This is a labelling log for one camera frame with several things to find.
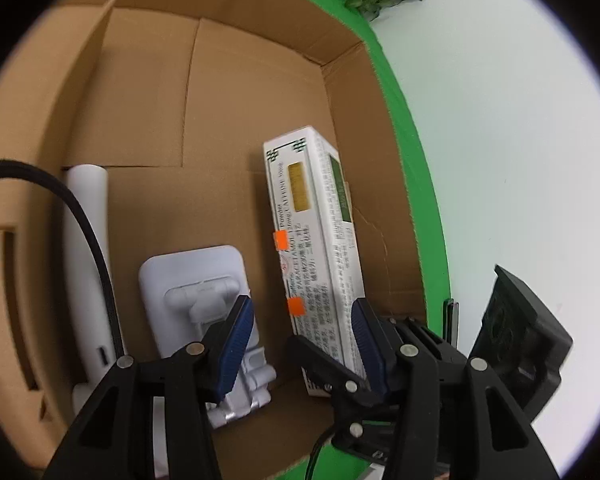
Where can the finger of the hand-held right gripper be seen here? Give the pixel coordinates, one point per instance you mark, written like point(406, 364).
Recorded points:
point(447, 322)
point(330, 370)

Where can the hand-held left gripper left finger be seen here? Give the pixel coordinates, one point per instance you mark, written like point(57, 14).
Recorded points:
point(235, 345)

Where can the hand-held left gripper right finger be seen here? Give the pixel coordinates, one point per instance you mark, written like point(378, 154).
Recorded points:
point(367, 345)

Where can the white medicine box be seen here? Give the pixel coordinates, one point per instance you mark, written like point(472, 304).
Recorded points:
point(320, 240)

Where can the brown cardboard mailer box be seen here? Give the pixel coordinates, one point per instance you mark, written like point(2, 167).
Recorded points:
point(145, 110)

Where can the white cylindrical device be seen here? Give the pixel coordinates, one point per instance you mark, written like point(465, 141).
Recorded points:
point(85, 220)

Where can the green tablecloth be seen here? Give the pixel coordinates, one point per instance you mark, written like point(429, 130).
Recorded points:
point(405, 110)

